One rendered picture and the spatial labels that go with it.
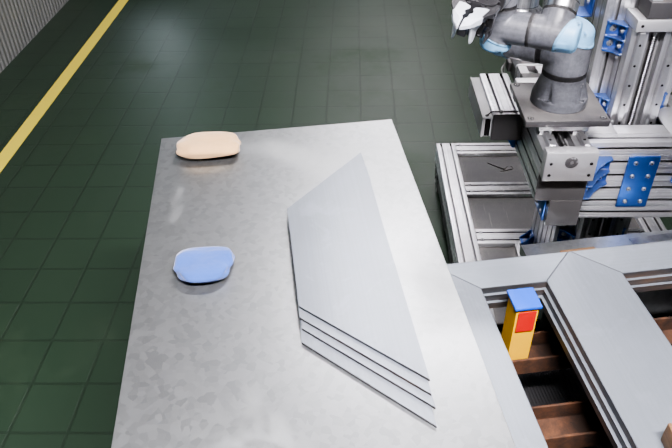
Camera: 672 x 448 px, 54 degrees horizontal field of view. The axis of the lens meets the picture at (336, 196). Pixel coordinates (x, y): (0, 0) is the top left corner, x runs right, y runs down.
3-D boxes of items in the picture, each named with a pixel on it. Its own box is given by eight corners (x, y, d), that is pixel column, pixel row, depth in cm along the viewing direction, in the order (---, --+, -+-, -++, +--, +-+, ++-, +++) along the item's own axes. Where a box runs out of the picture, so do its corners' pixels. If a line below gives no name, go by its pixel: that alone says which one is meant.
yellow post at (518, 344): (525, 366, 156) (538, 309, 144) (505, 369, 155) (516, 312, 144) (518, 350, 160) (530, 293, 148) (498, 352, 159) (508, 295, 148)
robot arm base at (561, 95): (525, 88, 191) (530, 56, 185) (578, 87, 190) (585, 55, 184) (536, 114, 178) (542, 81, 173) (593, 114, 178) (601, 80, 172)
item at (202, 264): (235, 250, 135) (234, 239, 133) (235, 285, 127) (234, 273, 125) (176, 256, 134) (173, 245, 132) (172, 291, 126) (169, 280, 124)
